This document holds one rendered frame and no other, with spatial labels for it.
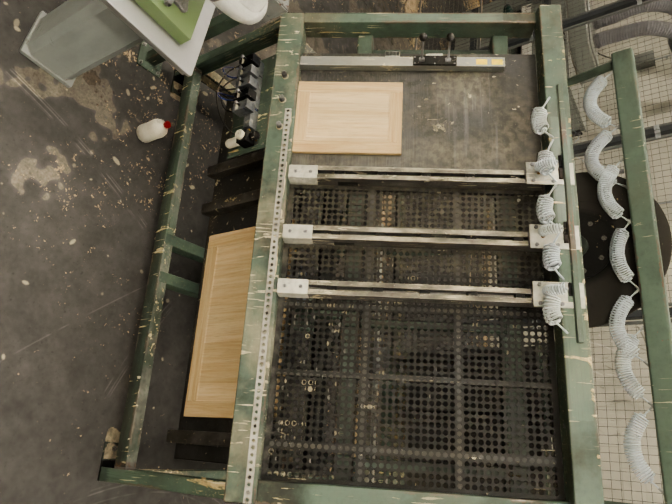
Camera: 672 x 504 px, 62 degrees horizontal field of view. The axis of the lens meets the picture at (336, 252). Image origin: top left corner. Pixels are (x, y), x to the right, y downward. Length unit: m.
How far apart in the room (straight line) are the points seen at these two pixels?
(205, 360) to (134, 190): 0.95
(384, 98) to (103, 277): 1.56
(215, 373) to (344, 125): 1.28
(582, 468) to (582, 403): 0.22
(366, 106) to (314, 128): 0.26
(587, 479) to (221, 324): 1.64
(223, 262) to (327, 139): 0.81
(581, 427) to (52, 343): 2.13
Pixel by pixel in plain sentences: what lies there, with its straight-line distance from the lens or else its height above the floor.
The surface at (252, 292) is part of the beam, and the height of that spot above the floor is 0.82.
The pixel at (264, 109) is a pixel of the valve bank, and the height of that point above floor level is 0.78.
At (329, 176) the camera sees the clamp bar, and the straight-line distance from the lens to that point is 2.41.
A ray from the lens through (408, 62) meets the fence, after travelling 2.76.
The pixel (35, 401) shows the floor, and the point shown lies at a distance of 2.68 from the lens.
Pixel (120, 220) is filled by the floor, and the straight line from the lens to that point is 2.95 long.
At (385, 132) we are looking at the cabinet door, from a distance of 2.57.
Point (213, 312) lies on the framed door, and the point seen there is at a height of 0.35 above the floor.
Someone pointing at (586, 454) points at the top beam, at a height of 1.93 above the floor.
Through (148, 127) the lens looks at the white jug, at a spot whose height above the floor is 0.10.
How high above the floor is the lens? 2.36
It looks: 33 degrees down
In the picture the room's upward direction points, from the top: 81 degrees clockwise
